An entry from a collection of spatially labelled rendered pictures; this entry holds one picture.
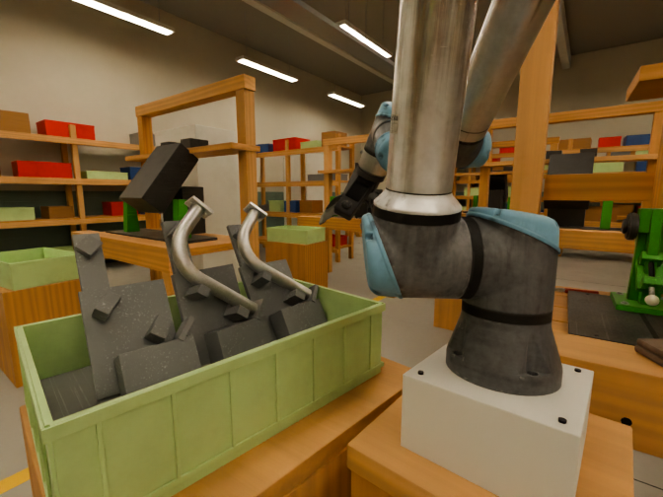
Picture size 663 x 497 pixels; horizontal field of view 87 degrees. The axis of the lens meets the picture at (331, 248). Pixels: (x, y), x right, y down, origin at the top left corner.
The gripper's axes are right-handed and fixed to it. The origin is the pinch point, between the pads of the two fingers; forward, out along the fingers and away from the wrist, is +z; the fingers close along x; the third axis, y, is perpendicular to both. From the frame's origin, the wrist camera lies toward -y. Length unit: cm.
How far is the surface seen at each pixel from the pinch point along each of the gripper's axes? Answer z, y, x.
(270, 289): 14.7, -15.2, 8.8
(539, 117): -39, 63, -31
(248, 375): 1.5, -46.2, -5.6
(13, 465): 157, -55, 88
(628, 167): 50, 974, -344
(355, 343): 6.5, -23.0, -17.3
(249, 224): 1.9, -12.5, 20.8
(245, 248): 4.8, -17.9, 17.1
